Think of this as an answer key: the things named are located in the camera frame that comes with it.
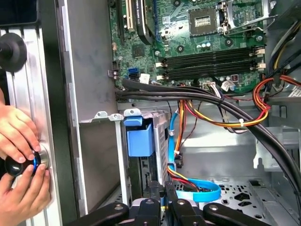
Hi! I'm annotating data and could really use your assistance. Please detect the blue data wire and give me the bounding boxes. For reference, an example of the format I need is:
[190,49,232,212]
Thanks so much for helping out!
[167,109,222,202]

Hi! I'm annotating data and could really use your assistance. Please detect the person's right hand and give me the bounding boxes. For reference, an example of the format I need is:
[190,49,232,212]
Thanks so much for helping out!
[0,163,52,226]

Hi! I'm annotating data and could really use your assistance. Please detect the black graphics card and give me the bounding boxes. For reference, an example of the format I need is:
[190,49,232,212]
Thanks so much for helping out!
[134,0,156,46]

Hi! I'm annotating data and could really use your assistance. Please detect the hard disk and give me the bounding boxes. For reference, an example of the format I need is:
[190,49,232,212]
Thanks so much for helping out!
[122,108,170,205]

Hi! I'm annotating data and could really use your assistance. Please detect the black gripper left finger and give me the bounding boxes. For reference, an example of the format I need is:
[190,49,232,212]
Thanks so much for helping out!
[65,180,165,226]

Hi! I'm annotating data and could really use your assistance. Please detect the black box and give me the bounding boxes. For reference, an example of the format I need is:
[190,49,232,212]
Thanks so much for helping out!
[0,0,40,26]

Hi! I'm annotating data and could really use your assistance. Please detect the metal socket cover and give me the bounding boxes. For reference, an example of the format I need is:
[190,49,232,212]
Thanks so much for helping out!
[217,0,277,36]

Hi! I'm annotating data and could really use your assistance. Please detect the person's left hand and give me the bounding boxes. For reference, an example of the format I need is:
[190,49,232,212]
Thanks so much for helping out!
[0,105,42,163]

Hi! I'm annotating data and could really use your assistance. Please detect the black cable bundle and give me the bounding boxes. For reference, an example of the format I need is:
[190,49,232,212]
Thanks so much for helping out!
[115,79,301,212]

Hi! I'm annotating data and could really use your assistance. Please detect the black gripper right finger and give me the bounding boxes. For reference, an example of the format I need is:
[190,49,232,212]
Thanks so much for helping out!
[164,180,273,226]

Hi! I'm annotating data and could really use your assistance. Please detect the black RAM slot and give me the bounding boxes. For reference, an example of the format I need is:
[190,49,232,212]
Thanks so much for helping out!
[164,46,259,66]
[164,60,257,81]

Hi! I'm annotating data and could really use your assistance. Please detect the metal locking lever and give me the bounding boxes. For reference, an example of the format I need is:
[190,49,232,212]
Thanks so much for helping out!
[223,14,279,36]

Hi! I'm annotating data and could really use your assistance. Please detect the white expansion slot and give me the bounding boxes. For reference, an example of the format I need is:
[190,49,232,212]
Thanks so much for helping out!
[125,0,135,33]

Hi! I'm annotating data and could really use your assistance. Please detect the yellow black power wires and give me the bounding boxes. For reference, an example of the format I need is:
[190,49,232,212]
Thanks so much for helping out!
[265,21,301,81]

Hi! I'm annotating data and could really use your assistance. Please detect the metal disk bay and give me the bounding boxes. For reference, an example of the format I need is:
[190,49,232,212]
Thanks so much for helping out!
[79,108,173,209]

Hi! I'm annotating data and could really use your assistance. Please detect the orange wire bundle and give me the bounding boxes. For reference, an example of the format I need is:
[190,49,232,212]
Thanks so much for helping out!
[184,75,301,129]

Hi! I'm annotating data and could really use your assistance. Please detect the orange yellow red power wire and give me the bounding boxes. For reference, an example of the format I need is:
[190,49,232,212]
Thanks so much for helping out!
[166,100,201,192]

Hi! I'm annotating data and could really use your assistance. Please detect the round black tool blue ring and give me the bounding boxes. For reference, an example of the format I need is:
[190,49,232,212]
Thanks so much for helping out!
[4,144,50,178]

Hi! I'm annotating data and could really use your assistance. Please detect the metal optical drive cage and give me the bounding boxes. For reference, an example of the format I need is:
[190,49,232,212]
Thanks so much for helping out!
[253,103,301,212]

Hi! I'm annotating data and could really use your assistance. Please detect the black PC case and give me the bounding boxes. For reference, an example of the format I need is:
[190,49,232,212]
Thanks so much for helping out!
[39,0,301,226]

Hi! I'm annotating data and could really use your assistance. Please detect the round black knob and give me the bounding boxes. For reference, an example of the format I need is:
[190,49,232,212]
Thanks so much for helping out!
[0,32,28,73]

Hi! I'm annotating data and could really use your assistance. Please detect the CPU socket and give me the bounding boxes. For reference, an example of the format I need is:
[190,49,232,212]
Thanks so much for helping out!
[189,8,218,37]

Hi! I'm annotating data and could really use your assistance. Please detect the green motherboard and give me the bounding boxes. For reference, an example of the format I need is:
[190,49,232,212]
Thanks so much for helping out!
[108,0,269,96]

